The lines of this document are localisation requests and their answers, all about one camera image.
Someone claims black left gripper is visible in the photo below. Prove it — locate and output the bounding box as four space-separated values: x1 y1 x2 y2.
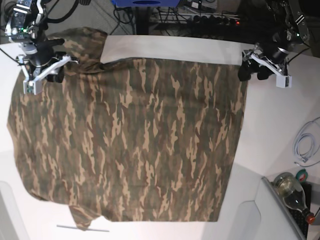
238 40 292 82

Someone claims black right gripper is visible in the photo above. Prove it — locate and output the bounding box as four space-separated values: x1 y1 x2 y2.
24 38 79 83

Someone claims camouflage t-shirt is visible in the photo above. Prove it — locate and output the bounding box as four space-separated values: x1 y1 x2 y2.
7 27 248 230

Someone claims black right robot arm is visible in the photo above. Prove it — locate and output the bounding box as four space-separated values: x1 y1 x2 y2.
4 0 79 86

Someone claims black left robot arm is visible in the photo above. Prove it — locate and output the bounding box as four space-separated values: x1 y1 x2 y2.
238 0 309 88

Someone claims black power strip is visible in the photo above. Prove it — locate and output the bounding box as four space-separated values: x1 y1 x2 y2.
189 15 241 28

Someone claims blue box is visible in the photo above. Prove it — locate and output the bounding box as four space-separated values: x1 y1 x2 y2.
111 0 180 8

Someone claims green tape roll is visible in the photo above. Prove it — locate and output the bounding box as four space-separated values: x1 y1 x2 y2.
295 169 309 183

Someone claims clear glass bottle red cap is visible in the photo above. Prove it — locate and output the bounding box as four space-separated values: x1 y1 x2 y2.
273 172 316 225

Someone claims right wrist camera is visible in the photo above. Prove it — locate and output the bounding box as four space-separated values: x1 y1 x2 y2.
23 80 43 95

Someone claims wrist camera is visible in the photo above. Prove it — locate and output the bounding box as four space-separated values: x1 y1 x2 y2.
23 80 43 95
276 75 292 89

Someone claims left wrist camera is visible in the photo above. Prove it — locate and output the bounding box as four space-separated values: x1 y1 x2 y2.
276 75 292 89

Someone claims white coiled cable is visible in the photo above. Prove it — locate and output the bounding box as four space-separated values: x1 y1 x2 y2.
292 118 320 168

